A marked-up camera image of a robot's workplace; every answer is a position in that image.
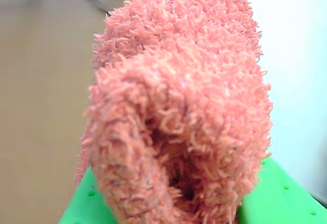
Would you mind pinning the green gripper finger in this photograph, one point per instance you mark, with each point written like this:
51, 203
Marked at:
81, 203
276, 198

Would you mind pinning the orange fuzzy sock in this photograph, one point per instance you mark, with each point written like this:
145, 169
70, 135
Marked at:
178, 94

